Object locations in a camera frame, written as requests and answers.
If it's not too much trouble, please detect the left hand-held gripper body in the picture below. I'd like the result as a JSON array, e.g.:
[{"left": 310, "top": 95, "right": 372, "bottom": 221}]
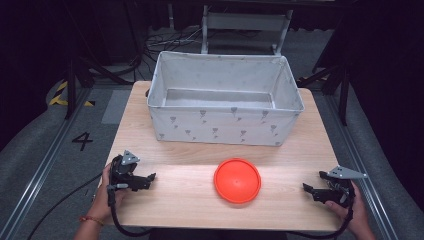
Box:
[{"left": 108, "top": 149, "right": 148, "bottom": 193}]

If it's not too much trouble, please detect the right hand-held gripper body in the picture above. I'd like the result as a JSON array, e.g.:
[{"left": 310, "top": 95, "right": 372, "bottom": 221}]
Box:
[{"left": 313, "top": 165, "right": 369, "bottom": 208}]

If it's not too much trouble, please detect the orange round plastic plate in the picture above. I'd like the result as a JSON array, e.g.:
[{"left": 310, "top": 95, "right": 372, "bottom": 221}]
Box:
[{"left": 213, "top": 157, "right": 263, "bottom": 205}]

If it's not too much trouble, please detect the white fabric storage box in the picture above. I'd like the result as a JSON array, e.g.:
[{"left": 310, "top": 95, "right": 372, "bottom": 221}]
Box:
[{"left": 146, "top": 50, "right": 306, "bottom": 147}]

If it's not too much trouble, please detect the person's right hand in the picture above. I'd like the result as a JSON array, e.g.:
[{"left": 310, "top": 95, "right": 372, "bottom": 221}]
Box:
[{"left": 324, "top": 181, "right": 369, "bottom": 235}]

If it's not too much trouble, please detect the person's left hand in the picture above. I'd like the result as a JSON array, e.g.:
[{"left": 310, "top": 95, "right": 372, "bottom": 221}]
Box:
[{"left": 95, "top": 162, "right": 130, "bottom": 218}]

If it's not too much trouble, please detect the black stand leg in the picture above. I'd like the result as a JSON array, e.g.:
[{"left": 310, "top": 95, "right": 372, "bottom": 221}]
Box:
[
  {"left": 295, "top": 62, "right": 352, "bottom": 127},
  {"left": 64, "top": 55, "right": 135, "bottom": 121}
]

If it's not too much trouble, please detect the yellow black floor tape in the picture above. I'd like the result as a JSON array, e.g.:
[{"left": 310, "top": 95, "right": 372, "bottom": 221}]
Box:
[{"left": 48, "top": 80, "right": 97, "bottom": 108}]

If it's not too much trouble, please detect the grey metal stand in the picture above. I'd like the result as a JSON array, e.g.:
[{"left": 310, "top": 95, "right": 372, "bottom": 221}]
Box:
[{"left": 200, "top": 4, "right": 295, "bottom": 56}]

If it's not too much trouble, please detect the grey metal floor rail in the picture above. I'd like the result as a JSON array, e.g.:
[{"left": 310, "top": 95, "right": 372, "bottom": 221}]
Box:
[
  {"left": 0, "top": 87, "right": 98, "bottom": 240},
  {"left": 323, "top": 93, "right": 398, "bottom": 240}
]

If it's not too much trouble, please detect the thick black gripper cable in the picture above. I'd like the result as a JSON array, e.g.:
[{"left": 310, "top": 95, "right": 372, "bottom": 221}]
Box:
[
  {"left": 106, "top": 185, "right": 153, "bottom": 238},
  {"left": 287, "top": 181, "right": 356, "bottom": 240}
]

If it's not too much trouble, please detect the orange string bracelet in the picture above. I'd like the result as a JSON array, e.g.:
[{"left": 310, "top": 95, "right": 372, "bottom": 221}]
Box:
[{"left": 78, "top": 215, "right": 105, "bottom": 227}]

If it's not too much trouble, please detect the thin black cable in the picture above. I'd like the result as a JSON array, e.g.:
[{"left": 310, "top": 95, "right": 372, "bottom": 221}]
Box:
[{"left": 25, "top": 171, "right": 105, "bottom": 240}]

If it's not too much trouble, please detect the bundle of floor cables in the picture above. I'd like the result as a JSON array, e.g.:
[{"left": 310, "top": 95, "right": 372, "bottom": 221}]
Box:
[{"left": 142, "top": 25, "right": 205, "bottom": 53}]

